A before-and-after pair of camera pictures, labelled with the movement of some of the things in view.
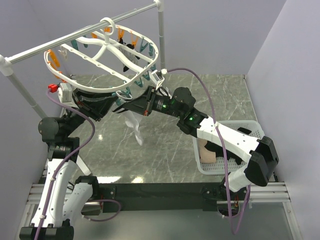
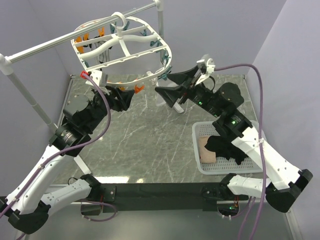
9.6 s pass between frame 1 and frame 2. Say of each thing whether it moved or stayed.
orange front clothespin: moved
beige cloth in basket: stayed
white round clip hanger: moved
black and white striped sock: moved
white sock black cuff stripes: moved
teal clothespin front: moved
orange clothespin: moved
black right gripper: moved
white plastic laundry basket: stayed
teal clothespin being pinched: moved
